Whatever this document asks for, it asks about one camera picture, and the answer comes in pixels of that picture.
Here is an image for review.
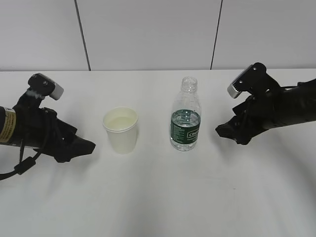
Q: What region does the white paper cup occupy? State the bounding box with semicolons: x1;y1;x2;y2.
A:
103;107;138;155

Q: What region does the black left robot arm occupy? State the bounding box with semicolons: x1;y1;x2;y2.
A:
0;94;96;163

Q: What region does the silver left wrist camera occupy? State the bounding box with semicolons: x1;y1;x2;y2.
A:
28;73;64;100

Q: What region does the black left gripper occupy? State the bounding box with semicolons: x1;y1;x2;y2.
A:
12;93;96;163

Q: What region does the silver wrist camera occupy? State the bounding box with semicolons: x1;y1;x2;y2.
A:
227;62;281;99
28;73;64;100

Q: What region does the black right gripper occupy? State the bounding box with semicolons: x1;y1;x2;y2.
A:
215;91;284;145

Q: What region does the clear water bottle green label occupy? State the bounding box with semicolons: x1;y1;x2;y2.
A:
169;77;201;152

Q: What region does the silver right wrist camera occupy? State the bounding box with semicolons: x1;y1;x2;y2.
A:
227;62;281;99

